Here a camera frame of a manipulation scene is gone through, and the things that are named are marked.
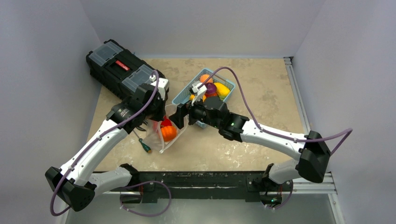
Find red toy bell pepper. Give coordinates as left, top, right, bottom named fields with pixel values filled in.
left=153, top=116, right=172, bottom=130

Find red toy apple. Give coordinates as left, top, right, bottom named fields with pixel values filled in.
left=206, top=93, right=218, bottom=98

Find orange toy pumpkin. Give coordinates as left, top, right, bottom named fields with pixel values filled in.
left=161, top=126, right=177, bottom=142

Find clear zip top bag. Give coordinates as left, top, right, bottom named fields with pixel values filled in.
left=142, top=105, right=188, bottom=153

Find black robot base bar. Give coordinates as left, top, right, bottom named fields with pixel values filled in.
left=111, top=169, right=293, bottom=206

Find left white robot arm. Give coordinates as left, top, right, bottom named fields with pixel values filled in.
left=45, top=81, right=169, bottom=216

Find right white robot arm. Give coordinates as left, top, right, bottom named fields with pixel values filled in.
left=169, top=98, right=331, bottom=190

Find yellow toy lemon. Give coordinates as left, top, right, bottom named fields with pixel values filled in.
left=214, top=82, right=231, bottom=96

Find light blue plastic basket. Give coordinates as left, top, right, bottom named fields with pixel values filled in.
left=168, top=69, right=248, bottom=138

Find yellow toy bell pepper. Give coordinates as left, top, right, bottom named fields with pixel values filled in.
left=189, top=93, right=207, bottom=103

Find peach toy fruit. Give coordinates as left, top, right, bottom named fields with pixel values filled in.
left=199, top=74, right=213, bottom=84

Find black plastic toolbox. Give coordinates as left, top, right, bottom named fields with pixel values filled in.
left=86, top=39, right=154, bottom=100

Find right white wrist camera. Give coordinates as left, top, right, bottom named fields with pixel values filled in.
left=190, top=80, right=206, bottom=106

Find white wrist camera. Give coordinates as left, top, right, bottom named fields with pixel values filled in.
left=190, top=80, right=206, bottom=106
left=149, top=75, right=170, bottom=101

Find black handled pliers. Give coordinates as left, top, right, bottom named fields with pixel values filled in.
left=136, top=123, right=147, bottom=132

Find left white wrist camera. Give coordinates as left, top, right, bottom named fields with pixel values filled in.
left=149, top=75, right=170, bottom=101

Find green handled screwdriver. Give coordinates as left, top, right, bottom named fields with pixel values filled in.
left=133, top=130, right=152, bottom=154

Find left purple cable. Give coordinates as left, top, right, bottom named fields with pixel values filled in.
left=50, top=70, right=160, bottom=217

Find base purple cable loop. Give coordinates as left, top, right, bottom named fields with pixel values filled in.
left=120, top=180, right=172, bottom=217

